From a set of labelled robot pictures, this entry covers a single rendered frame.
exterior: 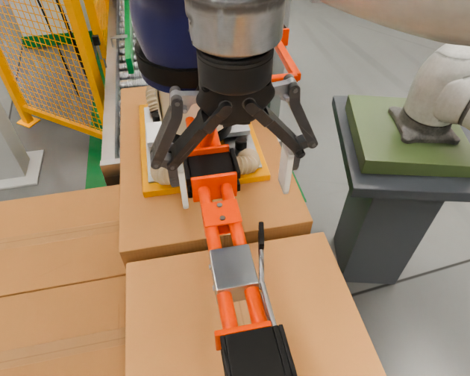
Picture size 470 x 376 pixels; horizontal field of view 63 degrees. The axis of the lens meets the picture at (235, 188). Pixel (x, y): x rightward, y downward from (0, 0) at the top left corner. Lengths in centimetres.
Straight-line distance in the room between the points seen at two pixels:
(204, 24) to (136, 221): 55
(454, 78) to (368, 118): 29
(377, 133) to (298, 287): 72
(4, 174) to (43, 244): 119
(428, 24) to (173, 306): 59
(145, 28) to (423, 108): 86
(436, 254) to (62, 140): 227
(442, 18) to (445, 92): 103
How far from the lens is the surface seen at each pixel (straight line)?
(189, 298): 71
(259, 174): 87
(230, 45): 34
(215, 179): 67
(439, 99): 126
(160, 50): 75
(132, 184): 90
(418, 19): 23
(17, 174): 252
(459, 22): 23
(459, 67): 124
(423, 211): 153
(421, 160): 127
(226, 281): 55
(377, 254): 171
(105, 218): 140
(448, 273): 209
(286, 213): 82
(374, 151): 124
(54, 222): 145
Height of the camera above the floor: 157
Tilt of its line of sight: 46 degrees down
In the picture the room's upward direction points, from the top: straight up
